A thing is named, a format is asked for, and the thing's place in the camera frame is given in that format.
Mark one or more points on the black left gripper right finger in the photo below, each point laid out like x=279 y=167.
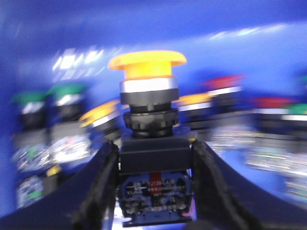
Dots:
x=226 y=200

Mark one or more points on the yellow push button middle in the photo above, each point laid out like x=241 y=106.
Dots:
x=195 y=110

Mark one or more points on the green push button far left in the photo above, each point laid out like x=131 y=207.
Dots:
x=31 y=143

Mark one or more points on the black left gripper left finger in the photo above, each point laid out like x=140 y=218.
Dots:
x=84 y=202

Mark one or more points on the green push button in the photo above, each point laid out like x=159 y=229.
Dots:
x=31 y=143
x=296 y=118
x=69 y=140

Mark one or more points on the red push button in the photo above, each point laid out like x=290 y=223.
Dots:
x=227 y=126
x=273 y=142

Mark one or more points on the green push button front right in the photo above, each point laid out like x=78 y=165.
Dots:
x=296 y=118

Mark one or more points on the yellow push button lying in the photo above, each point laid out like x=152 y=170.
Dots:
x=35 y=187

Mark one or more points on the red push button centre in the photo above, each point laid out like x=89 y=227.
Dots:
x=227 y=126

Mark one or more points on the blue source crate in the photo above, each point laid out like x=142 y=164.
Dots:
x=44 y=43

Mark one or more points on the yellow mushroom push button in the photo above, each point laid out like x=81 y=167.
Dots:
x=155 y=185

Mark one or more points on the yellow push button tilted left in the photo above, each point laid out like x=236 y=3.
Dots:
x=104 y=118

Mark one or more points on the red push button right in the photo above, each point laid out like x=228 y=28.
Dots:
x=273 y=142

